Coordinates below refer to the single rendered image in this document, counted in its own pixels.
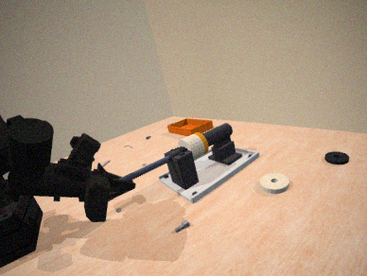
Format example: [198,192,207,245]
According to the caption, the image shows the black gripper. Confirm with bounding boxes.
[47,158,136,222]

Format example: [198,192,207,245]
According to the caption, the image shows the dark grey cylindrical shaft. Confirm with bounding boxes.
[119,155,172,181]

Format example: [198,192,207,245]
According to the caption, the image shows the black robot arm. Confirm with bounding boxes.
[0,115,101,209]

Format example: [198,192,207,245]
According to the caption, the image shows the black flat disc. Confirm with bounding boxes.
[324,152,349,164]

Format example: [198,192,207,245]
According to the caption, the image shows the orange shallow open tray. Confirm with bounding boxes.
[167,118,214,136]

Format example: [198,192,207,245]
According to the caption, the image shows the grey bolt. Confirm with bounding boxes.
[175,219,190,233]

